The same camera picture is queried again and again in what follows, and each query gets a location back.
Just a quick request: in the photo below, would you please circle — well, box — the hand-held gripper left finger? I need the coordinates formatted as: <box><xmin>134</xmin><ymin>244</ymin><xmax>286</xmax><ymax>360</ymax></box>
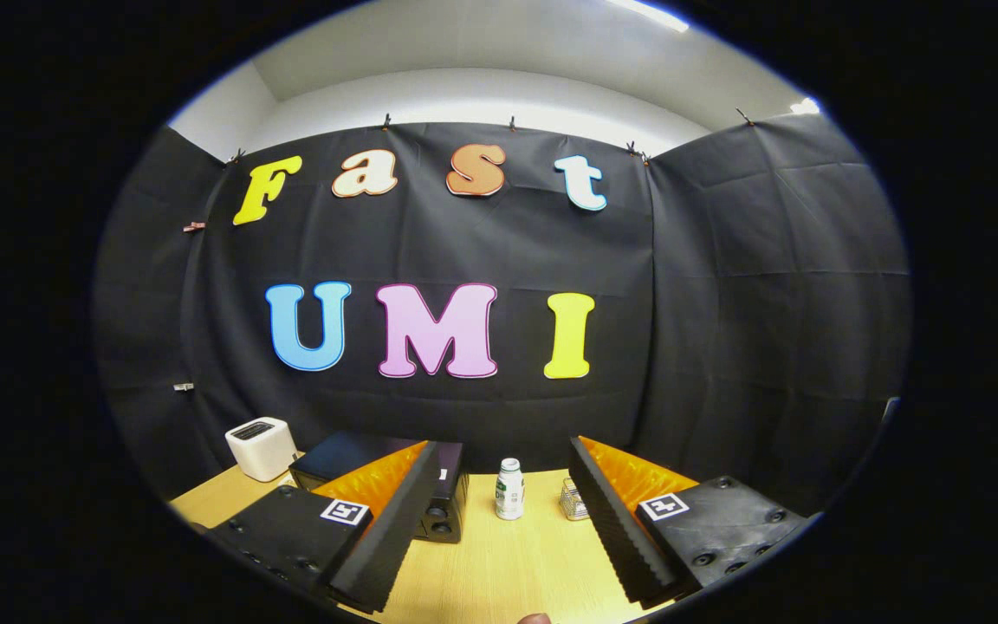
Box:
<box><xmin>204</xmin><ymin>440</ymin><xmax>441</xmax><ymax>614</ymax></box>

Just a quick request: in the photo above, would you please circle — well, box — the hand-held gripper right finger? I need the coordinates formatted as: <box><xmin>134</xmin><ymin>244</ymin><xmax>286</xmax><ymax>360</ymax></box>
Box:
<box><xmin>568</xmin><ymin>435</ymin><xmax>812</xmax><ymax>610</ymax></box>

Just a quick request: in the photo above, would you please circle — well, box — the black toaster oven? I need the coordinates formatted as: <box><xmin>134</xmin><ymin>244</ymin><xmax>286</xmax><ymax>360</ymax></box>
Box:
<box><xmin>288</xmin><ymin>431</ymin><xmax>470</xmax><ymax>545</ymax></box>

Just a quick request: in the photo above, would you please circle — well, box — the white bread toaster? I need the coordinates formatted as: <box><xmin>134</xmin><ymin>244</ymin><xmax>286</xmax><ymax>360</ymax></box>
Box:
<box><xmin>224</xmin><ymin>417</ymin><xmax>299</xmax><ymax>483</ymax></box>

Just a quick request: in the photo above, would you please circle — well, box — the white plastic bottle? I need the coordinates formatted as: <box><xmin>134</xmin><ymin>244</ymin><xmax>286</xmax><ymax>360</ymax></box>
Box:
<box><xmin>495</xmin><ymin>458</ymin><xmax>525</xmax><ymax>521</ymax></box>

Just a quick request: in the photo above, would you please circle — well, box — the wire mesh basket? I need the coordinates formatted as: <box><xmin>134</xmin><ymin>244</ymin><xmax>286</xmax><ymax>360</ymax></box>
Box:
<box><xmin>560</xmin><ymin>477</ymin><xmax>591</xmax><ymax>522</ymax></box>

